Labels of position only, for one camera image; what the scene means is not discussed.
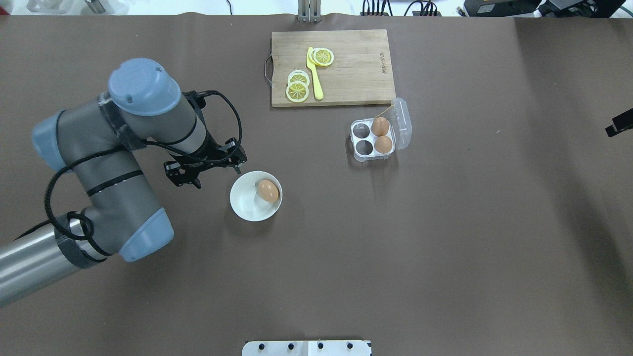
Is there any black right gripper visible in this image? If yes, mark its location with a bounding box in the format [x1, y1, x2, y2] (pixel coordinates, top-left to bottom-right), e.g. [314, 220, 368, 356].
[605, 108, 633, 137]

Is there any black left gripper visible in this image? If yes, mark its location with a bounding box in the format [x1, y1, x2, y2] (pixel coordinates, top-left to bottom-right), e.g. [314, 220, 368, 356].
[164, 139, 247, 189]

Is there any white ceramic bowl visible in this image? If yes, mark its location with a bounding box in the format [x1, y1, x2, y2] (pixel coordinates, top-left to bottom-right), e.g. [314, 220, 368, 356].
[229, 171, 283, 222]

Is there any brown egg from bowl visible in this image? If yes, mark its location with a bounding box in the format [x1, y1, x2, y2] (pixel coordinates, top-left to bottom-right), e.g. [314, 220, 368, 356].
[256, 179, 280, 203]

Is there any clear plastic egg box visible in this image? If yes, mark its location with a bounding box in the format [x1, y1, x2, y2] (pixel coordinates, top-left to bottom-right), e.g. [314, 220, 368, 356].
[350, 97, 413, 163]

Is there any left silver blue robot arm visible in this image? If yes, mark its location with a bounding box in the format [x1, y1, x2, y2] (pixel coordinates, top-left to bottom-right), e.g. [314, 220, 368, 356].
[1, 58, 247, 307]

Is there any brown egg in box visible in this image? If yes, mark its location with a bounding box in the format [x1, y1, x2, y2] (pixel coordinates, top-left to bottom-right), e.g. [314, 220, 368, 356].
[371, 117, 390, 137]
[374, 135, 393, 155]

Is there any yellow plastic knife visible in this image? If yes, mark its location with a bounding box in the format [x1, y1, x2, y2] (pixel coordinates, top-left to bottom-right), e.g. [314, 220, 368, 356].
[306, 47, 324, 101]

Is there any lemon slice by blade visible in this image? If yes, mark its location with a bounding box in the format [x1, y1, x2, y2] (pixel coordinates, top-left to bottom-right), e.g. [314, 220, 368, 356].
[311, 47, 334, 67]

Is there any bamboo cutting board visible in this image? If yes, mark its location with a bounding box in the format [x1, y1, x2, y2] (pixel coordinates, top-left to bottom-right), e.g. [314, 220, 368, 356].
[271, 29, 396, 107]

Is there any lemon slice near handle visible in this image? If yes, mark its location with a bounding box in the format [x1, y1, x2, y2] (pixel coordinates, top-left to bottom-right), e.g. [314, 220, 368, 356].
[285, 81, 310, 103]

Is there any aluminium frame post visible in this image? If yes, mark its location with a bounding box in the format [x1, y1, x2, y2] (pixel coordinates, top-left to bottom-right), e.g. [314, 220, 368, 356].
[297, 0, 322, 23]

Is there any white pedestal column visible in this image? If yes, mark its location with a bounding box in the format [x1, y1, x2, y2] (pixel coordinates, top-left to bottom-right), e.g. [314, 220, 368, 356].
[241, 340, 373, 356]

